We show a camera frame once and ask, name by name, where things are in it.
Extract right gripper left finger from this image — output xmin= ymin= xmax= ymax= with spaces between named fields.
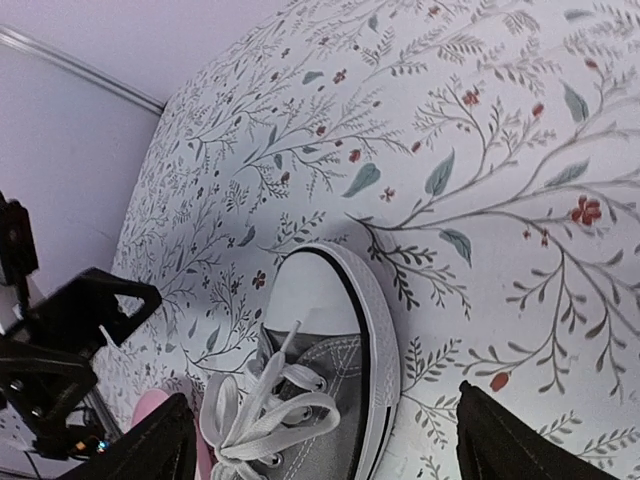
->
xmin=60 ymin=393 xmax=196 ymax=480

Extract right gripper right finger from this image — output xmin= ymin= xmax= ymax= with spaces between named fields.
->
xmin=457 ymin=381 xmax=612 ymax=480

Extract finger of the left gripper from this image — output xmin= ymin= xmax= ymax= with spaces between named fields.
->
xmin=1 ymin=339 xmax=98 ymax=455
xmin=27 ymin=268 xmax=162 ymax=358

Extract grey canvas sneaker white laces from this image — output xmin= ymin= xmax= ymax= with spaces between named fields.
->
xmin=199 ymin=243 xmax=401 ymax=479

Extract floral patterned table mat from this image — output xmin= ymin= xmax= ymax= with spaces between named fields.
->
xmin=95 ymin=1 xmax=639 ymax=479

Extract left aluminium frame post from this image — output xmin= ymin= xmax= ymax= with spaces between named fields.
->
xmin=1 ymin=25 xmax=165 ymax=116

